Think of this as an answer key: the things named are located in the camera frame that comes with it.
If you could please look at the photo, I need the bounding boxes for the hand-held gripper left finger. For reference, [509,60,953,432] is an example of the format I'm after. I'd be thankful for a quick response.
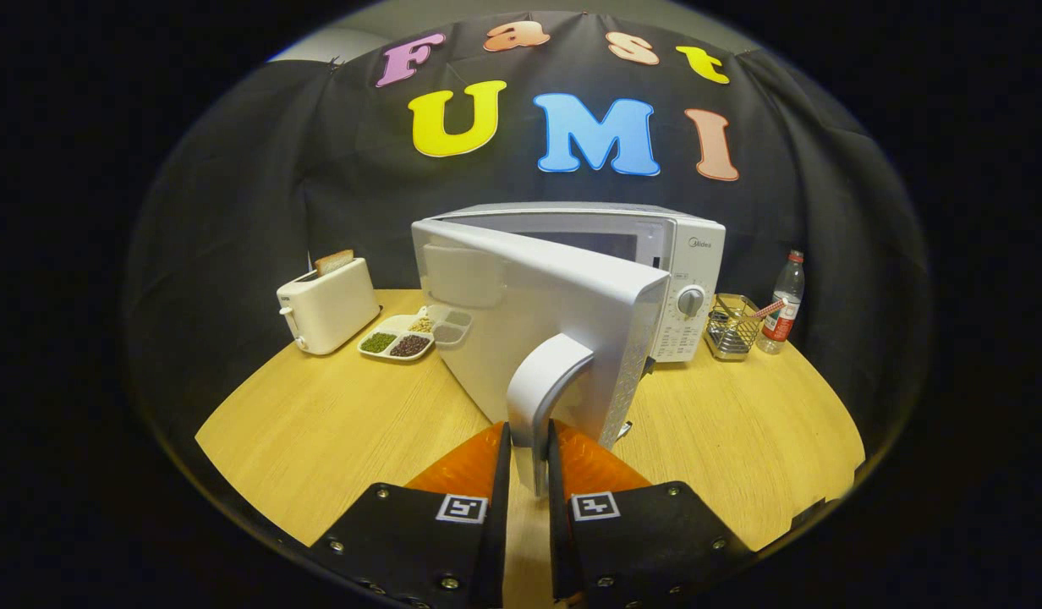
[310,421,512,609]

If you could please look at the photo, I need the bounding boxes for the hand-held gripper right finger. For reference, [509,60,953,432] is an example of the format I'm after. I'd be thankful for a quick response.
[546,419,754,609]

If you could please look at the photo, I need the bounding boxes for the white toaster oven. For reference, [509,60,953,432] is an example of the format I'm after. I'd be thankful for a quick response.
[411,201,727,496]

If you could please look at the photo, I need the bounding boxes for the cream bread toaster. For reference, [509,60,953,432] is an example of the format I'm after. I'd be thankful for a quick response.
[277,256,381,356]

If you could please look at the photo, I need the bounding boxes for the white divided plate with beans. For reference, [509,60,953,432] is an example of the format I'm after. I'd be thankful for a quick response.
[358,311,439,363]

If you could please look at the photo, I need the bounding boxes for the clear plastic water bottle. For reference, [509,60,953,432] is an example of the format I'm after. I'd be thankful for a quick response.
[756,250,805,354]

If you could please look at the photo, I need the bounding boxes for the black backdrop cloth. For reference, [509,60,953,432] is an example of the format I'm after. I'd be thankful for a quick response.
[123,10,932,475]

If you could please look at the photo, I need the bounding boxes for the metal wire basket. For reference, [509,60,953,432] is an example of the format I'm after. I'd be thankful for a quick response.
[705,294,763,362]

